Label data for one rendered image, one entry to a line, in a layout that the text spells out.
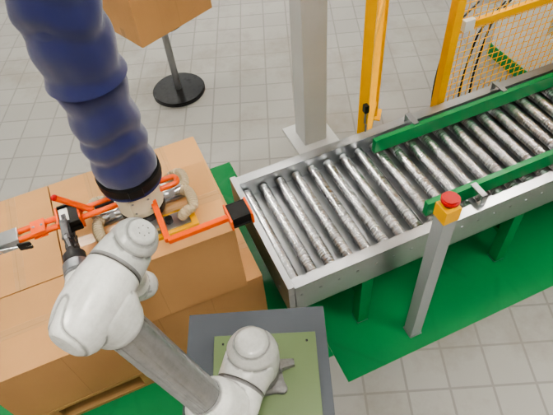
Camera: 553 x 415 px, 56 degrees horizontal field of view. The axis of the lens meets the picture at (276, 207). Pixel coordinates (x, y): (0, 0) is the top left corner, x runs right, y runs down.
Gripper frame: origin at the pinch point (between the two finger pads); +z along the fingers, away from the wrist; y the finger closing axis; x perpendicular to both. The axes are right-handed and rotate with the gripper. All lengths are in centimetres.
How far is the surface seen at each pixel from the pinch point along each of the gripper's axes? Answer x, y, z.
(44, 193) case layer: -19, 54, 74
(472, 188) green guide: 167, 43, -25
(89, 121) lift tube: 21.8, -44.0, -8.2
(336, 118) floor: 169, 108, 109
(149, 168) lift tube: 33.3, -17.8, -7.5
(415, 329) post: 126, 99, -54
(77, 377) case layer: -26, 73, -21
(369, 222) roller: 119, 52, -16
